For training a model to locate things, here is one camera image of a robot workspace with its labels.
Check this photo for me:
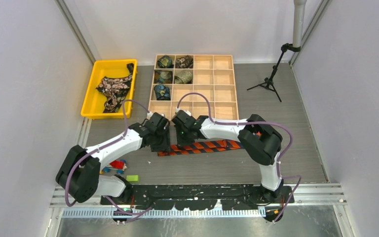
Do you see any orange navy striped tie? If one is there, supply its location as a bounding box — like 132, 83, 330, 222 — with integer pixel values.
157, 131, 245, 157

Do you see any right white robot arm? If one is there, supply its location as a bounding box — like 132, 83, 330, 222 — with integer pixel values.
172, 110, 283, 203

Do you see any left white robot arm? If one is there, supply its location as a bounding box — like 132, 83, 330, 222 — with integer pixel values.
55, 113, 170, 204

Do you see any rolled blue teal tie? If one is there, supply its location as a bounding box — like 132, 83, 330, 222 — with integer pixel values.
153, 84, 171, 101

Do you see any wooden grid organizer box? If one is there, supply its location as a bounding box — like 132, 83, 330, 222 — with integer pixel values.
149, 54, 239, 120

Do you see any colourful toy car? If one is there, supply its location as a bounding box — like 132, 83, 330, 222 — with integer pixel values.
100, 159, 127, 174

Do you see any rolled beige paisley tie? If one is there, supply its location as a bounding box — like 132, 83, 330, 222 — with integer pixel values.
174, 70, 193, 84

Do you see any green block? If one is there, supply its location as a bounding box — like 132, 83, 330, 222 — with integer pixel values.
126, 175, 140, 182

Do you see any rolled blue gold tie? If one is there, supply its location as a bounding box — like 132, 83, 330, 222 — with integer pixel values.
153, 70, 174, 84

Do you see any black pink floral tie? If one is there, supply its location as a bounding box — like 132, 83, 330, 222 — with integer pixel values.
96, 63, 134, 113

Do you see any rolled dark floral tie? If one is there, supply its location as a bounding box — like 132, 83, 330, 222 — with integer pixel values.
175, 55, 193, 69

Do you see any yellow plastic bin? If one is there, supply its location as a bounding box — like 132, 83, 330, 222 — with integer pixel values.
80, 59, 138, 119

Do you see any rolled green paisley tie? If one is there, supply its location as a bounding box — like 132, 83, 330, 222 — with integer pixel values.
156, 55, 174, 69

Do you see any black mini tripod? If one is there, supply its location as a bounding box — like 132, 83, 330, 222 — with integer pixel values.
246, 43, 301, 102

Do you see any grey metal pole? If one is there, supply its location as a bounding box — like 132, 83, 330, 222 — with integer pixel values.
292, 0, 307, 52

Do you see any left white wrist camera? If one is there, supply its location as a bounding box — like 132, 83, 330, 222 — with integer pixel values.
147, 111, 165, 119

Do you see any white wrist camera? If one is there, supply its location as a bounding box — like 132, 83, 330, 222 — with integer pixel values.
147, 111, 165, 119
175, 108, 192, 117

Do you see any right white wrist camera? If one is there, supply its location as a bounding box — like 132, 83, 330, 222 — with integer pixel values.
175, 108, 192, 117

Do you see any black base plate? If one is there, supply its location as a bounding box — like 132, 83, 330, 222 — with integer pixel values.
101, 184, 294, 211

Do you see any aluminium front rail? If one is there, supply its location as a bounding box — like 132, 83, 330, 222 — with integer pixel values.
50, 184, 347, 219

